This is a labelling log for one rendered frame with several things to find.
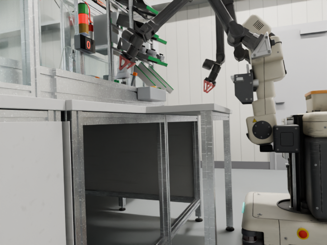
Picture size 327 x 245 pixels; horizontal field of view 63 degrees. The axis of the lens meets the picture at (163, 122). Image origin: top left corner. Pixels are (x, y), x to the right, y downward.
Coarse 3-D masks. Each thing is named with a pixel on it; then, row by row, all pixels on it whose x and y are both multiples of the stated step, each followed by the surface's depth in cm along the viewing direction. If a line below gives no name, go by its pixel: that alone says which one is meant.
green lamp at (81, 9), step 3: (78, 6) 139; (81, 6) 138; (84, 6) 138; (87, 6) 140; (78, 9) 139; (81, 9) 138; (84, 9) 138; (87, 9) 140; (78, 12) 139; (81, 12) 138; (84, 12) 138; (87, 12) 140
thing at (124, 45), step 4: (120, 40) 181; (124, 40) 180; (120, 44) 182; (124, 44) 180; (128, 44) 178; (120, 48) 182; (124, 48) 180; (140, 52) 173; (140, 56) 173; (144, 56) 172; (148, 56) 170; (152, 60) 174; (156, 60) 178
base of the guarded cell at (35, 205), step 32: (0, 96) 57; (0, 128) 57; (32, 128) 65; (0, 160) 57; (32, 160) 64; (0, 192) 56; (32, 192) 64; (0, 224) 56; (32, 224) 64; (64, 224) 74
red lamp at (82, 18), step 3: (78, 15) 139; (81, 15) 138; (84, 15) 138; (87, 15) 140; (78, 18) 139; (81, 18) 138; (84, 18) 138; (87, 18) 140; (78, 21) 139; (81, 21) 138; (84, 21) 138; (87, 21) 139
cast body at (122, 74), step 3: (117, 69) 152; (123, 69) 151; (126, 69) 153; (117, 72) 152; (120, 72) 152; (123, 72) 151; (126, 72) 150; (117, 75) 152; (120, 75) 152; (123, 75) 151; (126, 75) 150; (129, 75) 154; (117, 78) 153; (120, 78) 153; (126, 78) 155
